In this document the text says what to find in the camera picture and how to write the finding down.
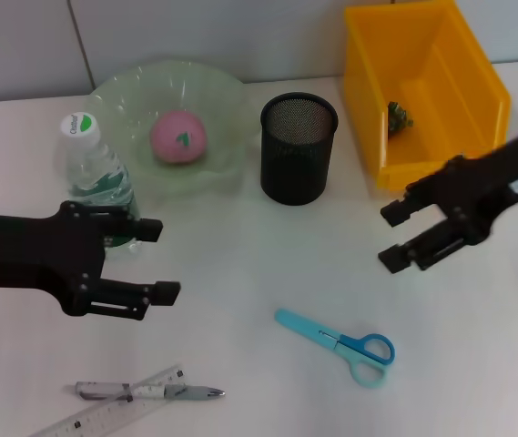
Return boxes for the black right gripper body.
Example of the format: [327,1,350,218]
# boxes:
[439,118,518,246]

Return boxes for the yellow plastic bin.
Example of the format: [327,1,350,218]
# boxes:
[342,0,513,193]

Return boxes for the white grey ballpoint pen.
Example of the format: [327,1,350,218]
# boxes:
[66,381,228,403]

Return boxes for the clear plastic ruler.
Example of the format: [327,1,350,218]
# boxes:
[25,363,185,437]

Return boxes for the pink peach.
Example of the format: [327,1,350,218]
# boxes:
[149,109,208,166]

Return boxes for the green glass fruit plate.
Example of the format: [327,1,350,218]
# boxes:
[86,56,262,202]

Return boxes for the clear green-label water bottle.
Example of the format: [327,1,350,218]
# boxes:
[58,111,144,257]

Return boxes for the green plastic wrapper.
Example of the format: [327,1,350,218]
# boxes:
[386,100,416,138]

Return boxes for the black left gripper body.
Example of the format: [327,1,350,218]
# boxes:
[0,200,110,319]

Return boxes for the blue and teal scissors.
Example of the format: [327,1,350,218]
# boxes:
[273,308,397,390]

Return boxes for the black mesh pen holder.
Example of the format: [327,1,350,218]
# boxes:
[259,92,340,208]

